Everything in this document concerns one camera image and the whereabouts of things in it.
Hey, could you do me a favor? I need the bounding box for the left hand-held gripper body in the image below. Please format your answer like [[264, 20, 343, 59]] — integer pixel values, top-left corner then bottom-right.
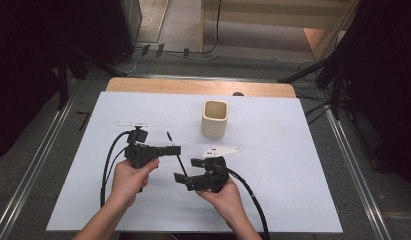
[[115, 121, 161, 170]]

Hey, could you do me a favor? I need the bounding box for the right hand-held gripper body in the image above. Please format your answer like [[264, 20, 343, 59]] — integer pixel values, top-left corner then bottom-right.
[[188, 145, 242, 194]]

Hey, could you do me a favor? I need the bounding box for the black pen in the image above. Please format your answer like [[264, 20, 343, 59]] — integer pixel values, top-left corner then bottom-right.
[[166, 131, 189, 178]]

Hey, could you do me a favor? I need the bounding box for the cream square pen holder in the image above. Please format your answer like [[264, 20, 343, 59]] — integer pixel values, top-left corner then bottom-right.
[[201, 99, 230, 140]]

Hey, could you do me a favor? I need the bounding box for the person's left hand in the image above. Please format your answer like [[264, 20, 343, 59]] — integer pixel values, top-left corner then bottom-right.
[[108, 157, 160, 208]]

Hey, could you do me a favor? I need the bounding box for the person's right hand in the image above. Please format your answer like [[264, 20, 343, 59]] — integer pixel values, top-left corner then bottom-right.
[[196, 177, 251, 228]]

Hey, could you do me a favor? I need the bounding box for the white table mat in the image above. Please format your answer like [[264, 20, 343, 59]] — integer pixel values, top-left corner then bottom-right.
[[46, 91, 344, 234]]

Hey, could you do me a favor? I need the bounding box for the black metal stand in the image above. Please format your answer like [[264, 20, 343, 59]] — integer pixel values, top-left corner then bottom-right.
[[57, 45, 128, 112], [277, 49, 348, 122]]

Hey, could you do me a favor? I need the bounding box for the grey cabinet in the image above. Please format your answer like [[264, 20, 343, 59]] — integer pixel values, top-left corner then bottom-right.
[[119, 0, 143, 44]]

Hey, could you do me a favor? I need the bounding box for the black curtain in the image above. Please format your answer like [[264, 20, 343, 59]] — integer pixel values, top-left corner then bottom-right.
[[0, 0, 134, 163], [332, 0, 411, 184]]

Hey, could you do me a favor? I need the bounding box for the light wooden partition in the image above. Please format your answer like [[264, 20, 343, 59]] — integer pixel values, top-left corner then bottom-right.
[[200, 0, 361, 62]]

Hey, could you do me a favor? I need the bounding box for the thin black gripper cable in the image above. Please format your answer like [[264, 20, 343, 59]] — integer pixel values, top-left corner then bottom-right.
[[105, 147, 128, 188]]

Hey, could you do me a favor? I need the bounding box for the thick black gripper cable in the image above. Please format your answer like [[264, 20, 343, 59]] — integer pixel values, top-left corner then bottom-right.
[[99, 130, 132, 208], [226, 167, 271, 240]]

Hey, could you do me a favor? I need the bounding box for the white floor cable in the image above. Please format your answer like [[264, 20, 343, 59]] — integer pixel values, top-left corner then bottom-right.
[[117, 14, 219, 75]]

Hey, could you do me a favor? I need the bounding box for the metal floor rail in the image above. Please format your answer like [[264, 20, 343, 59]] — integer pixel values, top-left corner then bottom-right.
[[0, 95, 75, 240], [325, 109, 392, 240]]

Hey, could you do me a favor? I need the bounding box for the black floor cable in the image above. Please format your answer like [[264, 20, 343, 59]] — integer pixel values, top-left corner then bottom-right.
[[202, 0, 224, 55]]

